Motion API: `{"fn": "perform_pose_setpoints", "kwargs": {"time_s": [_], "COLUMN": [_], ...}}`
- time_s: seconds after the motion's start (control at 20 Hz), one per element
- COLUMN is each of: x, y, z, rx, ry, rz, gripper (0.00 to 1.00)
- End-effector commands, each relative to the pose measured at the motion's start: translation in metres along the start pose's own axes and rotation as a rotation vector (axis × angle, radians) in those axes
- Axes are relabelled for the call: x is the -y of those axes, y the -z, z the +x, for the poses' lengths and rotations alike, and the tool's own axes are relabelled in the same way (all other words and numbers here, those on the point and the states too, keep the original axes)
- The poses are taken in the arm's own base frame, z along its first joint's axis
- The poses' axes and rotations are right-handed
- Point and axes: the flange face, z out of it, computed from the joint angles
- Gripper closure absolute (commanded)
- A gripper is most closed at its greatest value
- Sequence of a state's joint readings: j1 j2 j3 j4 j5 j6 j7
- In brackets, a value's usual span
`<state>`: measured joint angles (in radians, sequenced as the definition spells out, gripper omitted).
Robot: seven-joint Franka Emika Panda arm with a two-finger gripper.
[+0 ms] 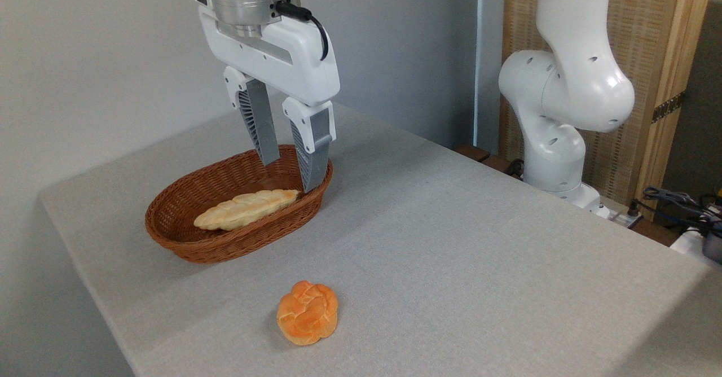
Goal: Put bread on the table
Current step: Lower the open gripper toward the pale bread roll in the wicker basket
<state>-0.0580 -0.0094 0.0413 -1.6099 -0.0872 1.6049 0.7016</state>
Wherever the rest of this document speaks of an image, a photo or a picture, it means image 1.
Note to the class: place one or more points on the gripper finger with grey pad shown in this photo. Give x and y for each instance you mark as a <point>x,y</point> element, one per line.
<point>260,123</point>
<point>315,157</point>

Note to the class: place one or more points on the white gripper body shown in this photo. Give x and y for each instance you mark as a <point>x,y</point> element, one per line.
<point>293,61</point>

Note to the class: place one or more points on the long braided bread loaf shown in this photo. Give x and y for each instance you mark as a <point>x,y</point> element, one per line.
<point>242,210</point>

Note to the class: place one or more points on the round knotted bread roll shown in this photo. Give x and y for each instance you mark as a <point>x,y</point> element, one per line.
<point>307,314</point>

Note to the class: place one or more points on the brown wicker basket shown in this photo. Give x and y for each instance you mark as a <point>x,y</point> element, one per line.
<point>237,248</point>

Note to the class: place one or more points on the brass hinge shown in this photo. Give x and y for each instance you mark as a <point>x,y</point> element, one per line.
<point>668,107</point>

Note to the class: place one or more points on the grey metal object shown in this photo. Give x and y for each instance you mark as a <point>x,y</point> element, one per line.
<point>713,244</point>

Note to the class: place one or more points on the woven screen with wooden frame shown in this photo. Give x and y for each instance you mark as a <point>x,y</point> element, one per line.
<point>648,27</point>

